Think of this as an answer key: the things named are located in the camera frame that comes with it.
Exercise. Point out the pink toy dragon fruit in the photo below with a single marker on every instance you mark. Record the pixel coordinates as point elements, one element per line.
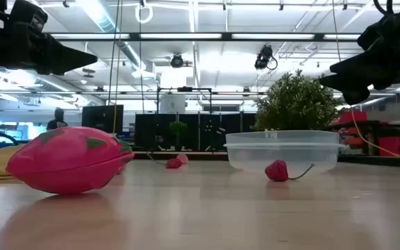
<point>68,163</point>

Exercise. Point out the red toolbox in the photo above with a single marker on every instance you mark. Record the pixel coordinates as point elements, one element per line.
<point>394,146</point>

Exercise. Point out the green artificial bush plant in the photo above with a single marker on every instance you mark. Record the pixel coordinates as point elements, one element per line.
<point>295,104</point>

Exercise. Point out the black monitor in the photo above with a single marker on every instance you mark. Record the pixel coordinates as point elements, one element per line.
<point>101,119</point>

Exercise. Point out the black overhead light beam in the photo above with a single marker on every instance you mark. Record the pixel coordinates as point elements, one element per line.
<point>134,36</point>

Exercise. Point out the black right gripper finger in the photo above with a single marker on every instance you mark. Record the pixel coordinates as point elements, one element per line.
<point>366,67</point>
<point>351,88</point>

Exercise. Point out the small red box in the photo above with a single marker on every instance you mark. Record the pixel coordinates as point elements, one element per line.
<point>352,117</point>

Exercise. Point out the white cylindrical tank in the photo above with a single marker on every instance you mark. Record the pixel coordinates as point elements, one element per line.
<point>172,104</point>

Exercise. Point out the small background potted plant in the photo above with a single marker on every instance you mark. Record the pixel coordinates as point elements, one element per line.
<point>178,129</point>

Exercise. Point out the silver ceiling duct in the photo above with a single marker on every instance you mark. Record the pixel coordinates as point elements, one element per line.
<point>106,21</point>

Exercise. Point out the black partition panels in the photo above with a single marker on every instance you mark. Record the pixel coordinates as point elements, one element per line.
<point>214,132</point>

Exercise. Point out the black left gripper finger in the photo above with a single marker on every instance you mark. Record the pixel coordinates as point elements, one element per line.
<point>68,57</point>

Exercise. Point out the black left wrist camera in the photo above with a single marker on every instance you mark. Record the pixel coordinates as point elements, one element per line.
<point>28,15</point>

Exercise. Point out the round black ceiling camera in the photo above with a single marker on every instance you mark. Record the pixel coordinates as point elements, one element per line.
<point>177,61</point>

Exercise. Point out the small pink toy fruit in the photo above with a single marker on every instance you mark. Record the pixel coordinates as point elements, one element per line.
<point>183,158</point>

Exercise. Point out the red cherry toy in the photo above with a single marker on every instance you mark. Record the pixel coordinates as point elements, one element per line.
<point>276,171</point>

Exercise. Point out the person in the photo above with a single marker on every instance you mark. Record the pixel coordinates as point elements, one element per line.
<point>57,121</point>

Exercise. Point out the clear plastic tupperware container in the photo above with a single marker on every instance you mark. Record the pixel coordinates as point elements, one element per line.
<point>290,154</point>

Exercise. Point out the black gantry frame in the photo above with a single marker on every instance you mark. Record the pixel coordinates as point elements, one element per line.
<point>184,89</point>

